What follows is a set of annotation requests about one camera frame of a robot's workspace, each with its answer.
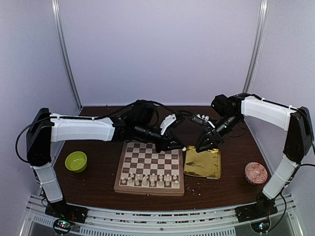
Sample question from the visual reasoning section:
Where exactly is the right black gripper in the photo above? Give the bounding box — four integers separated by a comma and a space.
194, 113, 242, 152

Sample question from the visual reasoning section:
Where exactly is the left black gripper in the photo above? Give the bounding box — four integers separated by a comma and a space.
135, 121, 185, 153

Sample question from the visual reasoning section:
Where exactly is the white chess knight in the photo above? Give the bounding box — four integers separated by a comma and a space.
127, 177, 133, 185

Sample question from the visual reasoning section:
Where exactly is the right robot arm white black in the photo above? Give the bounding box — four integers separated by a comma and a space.
191, 93, 315, 217

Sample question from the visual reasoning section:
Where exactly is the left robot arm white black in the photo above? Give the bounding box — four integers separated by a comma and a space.
26, 100, 184, 218

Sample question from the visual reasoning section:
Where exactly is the right green circuit board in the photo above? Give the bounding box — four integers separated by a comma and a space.
251, 220, 271, 234

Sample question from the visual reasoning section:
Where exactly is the green circuit board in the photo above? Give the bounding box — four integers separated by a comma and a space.
53, 219, 73, 235
251, 220, 271, 234

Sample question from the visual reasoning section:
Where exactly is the left green circuit board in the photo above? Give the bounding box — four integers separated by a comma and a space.
53, 219, 73, 235

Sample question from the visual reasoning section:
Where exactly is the gold metal tray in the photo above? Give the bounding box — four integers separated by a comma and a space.
184, 146, 221, 179

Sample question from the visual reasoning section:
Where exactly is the wooden chessboard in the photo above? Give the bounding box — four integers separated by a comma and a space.
114, 142, 185, 196

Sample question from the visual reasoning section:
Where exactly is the red patterned bowl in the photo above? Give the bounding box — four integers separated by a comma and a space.
245, 162, 268, 185

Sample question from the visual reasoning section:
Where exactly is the green bowl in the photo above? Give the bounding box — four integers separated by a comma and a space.
64, 151, 87, 173

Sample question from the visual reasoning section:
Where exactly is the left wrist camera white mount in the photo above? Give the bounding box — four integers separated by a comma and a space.
159, 114, 185, 136

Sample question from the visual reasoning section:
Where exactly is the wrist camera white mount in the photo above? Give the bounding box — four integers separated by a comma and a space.
190, 114, 213, 127
159, 114, 185, 136

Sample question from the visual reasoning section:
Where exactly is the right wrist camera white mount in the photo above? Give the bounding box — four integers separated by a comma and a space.
190, 114, 213, 127

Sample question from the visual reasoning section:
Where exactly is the right aluminium corner post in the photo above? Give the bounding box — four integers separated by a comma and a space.
243, 0, 269, 93

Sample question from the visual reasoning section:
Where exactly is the aluminium corner post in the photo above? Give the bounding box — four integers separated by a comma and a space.
243, 0, 269, 93
51, 0, 83, 110

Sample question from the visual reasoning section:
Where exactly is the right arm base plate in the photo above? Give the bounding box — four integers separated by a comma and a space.
235, 203, 278, 223

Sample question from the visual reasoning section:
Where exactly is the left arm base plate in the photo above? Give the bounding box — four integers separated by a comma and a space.
45, 205, 88, 223

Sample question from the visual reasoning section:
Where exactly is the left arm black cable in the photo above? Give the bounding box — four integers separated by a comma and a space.
15, 120, 54, 164

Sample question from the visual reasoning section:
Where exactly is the left aluminium corner post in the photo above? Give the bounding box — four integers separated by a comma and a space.
51, 0, 83, 110

